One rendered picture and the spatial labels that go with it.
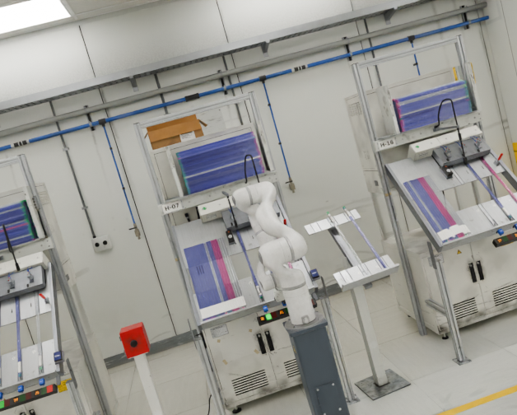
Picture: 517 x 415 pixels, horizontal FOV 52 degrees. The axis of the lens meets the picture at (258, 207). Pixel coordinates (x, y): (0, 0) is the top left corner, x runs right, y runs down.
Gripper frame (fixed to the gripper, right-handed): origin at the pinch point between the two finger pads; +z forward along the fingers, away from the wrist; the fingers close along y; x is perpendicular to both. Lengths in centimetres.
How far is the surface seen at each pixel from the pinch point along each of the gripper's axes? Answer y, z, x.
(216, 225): -19, 3, 66
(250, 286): -13.7, 3.2, 17.0
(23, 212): -124, -24, 101
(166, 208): -44, -6, 83
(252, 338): -21.0, 44.5, 5.1
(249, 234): -2, 3, 51
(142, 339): -81, 12, 14
